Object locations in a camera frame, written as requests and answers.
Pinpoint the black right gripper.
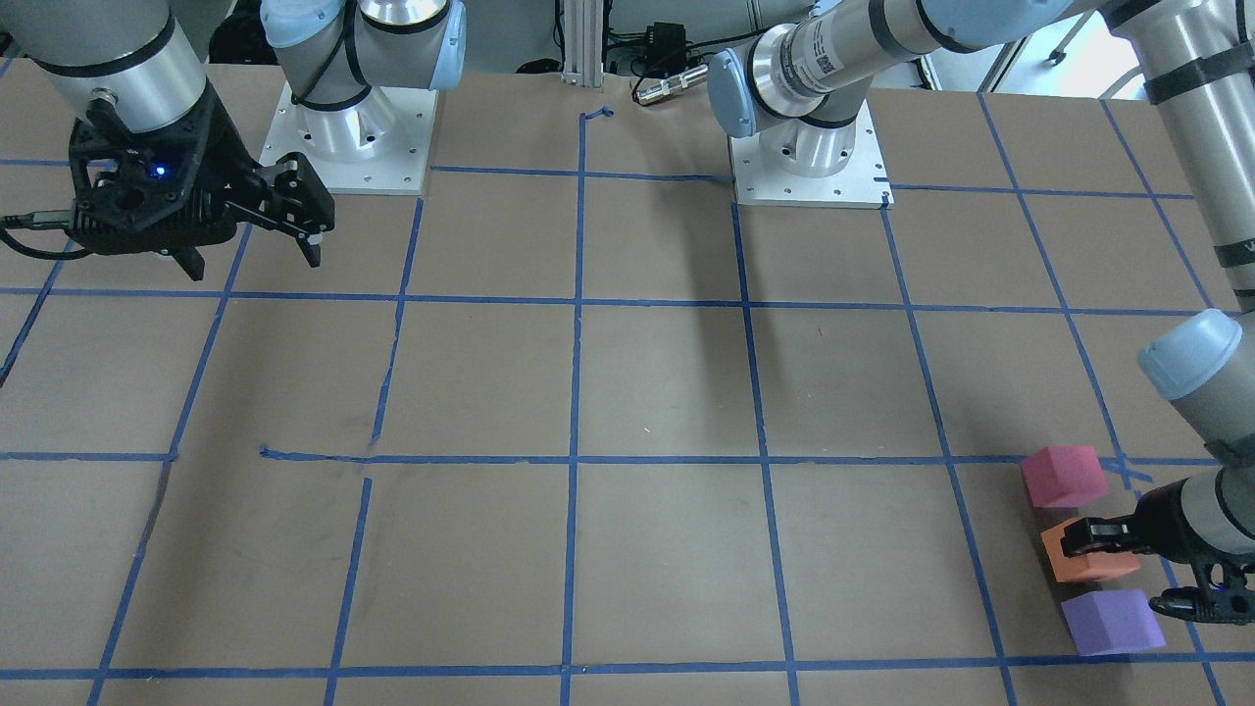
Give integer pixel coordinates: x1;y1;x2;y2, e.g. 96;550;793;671
67;88;335;281

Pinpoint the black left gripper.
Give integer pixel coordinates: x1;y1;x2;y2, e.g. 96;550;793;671
1060;479;1252;624

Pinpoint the orange foam block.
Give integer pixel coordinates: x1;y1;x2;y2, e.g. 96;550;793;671
1039;520;1142;582

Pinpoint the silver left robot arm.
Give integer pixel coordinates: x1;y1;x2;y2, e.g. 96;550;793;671
708;1;1254;626

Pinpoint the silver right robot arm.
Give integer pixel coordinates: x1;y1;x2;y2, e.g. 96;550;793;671
3;1;467;281

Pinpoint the pink foam block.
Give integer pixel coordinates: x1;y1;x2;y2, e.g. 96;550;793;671
1019;445;1109;509

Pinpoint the purple foam block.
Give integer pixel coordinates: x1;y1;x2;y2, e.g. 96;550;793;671
1060;589;1166;657

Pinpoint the silver cylindrical connector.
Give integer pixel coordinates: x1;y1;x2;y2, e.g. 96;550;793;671
631;64;709;107

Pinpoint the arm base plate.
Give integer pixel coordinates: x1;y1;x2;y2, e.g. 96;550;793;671
728;103;895;209
259;84;442;196

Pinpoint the aluminium frame post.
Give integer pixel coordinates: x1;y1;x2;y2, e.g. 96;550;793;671
560;0;607;92

